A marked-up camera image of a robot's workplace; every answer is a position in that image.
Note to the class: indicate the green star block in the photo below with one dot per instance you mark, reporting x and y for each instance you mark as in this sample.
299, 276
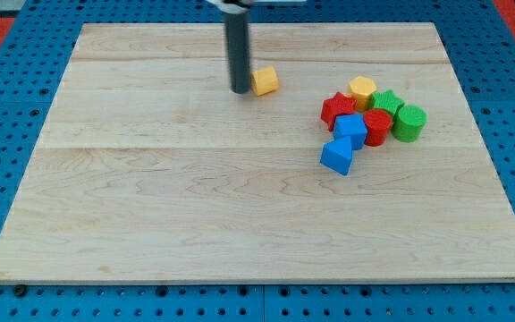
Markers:
387, 101

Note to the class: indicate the blue cube block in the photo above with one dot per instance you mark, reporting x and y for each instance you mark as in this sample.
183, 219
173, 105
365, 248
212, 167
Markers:
352, 126

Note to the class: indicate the red cylinder block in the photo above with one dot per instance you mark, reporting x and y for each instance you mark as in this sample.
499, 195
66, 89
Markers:
378, 123

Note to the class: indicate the green cylinder block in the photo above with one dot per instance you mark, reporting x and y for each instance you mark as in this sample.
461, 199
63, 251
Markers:
408, 123

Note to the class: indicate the light wooden board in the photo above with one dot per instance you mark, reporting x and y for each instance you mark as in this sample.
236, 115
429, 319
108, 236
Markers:
148, 170

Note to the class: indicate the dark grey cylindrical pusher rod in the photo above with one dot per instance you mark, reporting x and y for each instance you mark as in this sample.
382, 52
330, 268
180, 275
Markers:
236, 26

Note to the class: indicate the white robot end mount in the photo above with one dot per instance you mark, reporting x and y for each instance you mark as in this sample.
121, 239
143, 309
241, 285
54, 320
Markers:
246, 4

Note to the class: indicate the yellow hexagon block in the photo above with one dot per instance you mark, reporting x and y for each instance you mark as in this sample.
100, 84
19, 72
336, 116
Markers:
362, 90

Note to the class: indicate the red star block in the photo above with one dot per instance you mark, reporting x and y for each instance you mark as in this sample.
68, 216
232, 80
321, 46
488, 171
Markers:
336, 106

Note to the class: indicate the blue triangle block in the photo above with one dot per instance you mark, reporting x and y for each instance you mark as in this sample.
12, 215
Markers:
337, 155

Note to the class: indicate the yellow heart block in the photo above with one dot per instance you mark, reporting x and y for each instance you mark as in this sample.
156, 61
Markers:
264, 81

